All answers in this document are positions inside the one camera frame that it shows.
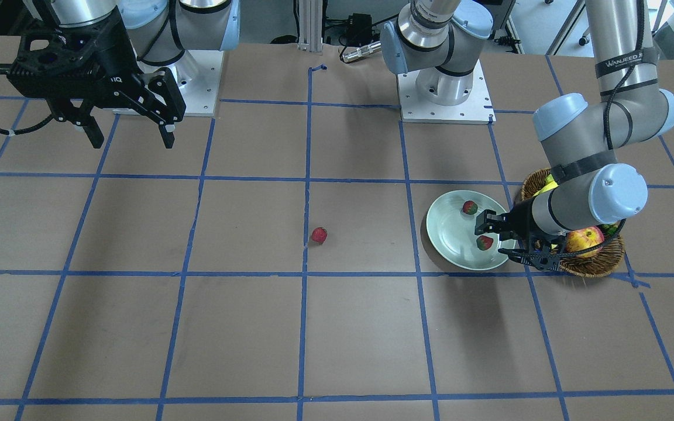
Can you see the red strawberry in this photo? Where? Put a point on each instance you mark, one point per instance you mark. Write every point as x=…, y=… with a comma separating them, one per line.
x=470, y=208
x=484, y=242
x=319, y=235

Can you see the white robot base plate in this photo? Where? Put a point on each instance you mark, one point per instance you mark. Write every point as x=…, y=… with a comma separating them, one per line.
x=429, y=96

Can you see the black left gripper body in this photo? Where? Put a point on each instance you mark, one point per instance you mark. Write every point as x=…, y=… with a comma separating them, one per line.
x=521, y=221

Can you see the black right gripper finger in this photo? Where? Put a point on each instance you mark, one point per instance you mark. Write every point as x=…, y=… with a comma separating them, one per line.
x=167, y=134
x=93, y=131

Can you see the light green plate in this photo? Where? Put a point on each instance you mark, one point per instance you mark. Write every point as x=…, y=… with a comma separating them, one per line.
x=452, y=233

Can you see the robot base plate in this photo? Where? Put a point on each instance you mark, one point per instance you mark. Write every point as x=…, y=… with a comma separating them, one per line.
x=198, y=75

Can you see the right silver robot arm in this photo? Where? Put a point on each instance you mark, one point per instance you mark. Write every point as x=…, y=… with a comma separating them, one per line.
x=151, y=25

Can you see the aluminium frame post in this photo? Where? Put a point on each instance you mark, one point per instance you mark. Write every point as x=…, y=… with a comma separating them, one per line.
x=310, y=18

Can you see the red yellow apple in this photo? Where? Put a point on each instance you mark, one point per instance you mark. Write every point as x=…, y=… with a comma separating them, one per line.
x=583, y=239

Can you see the brown wicker basket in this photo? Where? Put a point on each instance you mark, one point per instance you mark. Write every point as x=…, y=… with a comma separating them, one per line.
x=603, y=263

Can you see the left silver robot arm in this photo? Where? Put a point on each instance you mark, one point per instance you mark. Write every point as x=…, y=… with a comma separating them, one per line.
x=433, y=47

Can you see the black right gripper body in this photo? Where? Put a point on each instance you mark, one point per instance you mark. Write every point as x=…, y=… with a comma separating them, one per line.
x=116, y=65

